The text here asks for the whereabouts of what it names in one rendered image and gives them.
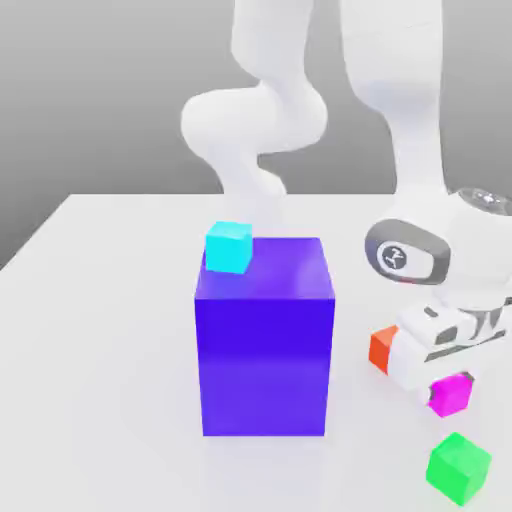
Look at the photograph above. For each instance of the small cyan cube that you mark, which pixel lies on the small cyan cube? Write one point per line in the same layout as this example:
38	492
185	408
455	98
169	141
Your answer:
228	250

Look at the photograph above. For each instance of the large purple box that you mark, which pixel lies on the large purple box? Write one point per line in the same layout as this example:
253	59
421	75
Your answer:
264	352

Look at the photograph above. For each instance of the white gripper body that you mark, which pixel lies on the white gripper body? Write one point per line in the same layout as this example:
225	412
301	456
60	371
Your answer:
410	364

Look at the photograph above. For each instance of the small magenta cube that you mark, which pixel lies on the small magenta cube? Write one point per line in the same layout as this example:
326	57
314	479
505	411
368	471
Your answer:
451	396

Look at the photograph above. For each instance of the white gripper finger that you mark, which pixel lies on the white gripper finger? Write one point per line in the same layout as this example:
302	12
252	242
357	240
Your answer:
425	396
468	376

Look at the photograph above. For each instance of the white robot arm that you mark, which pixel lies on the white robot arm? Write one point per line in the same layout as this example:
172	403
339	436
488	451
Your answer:
416	120

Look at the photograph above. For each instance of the small green cube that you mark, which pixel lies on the small green cube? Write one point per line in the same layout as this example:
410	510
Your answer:
458	470

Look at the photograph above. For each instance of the small orange cube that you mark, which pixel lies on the small orange cube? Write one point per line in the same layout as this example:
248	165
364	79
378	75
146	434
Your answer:
380	352

